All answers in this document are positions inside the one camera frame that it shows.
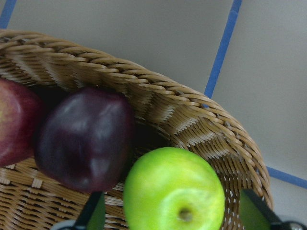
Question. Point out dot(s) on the wicker basket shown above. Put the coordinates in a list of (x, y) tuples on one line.
[(183, 117)]

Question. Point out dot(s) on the dark purple apple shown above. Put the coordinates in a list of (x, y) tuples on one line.
[(85, 141)]

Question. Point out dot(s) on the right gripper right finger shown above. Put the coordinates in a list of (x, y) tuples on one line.
[(255, 213)]

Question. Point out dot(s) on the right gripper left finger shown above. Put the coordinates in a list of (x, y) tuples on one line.
[(93, 214)]

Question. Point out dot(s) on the green apple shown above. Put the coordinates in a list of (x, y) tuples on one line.
[(173, 189)]

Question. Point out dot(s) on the red yellow apple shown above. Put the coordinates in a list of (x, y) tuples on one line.
[(21, 112)]

